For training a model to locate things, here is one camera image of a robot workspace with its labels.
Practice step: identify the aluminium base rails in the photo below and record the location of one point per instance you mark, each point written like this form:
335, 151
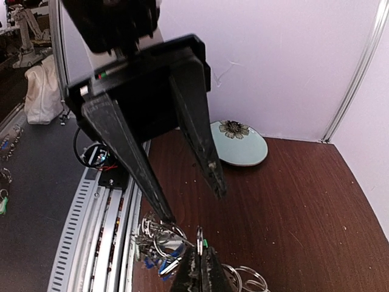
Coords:
66, 227

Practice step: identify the teal plate with flower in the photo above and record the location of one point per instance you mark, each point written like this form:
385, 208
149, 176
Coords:
238, 144

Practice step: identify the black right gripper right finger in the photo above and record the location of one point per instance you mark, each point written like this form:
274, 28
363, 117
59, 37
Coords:
213, 277

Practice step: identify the aluminium corner frame post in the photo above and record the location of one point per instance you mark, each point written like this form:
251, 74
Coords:
360, 71

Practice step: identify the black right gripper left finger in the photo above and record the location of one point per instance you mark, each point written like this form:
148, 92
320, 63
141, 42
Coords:
188, 276

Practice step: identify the grey disc keyring organizer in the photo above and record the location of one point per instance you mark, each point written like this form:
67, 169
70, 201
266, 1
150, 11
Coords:
162, 246

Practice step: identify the white cloth bag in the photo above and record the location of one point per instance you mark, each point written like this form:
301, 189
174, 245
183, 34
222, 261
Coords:
43, 101

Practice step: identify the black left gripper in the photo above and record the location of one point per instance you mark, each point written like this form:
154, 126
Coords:
145, 94

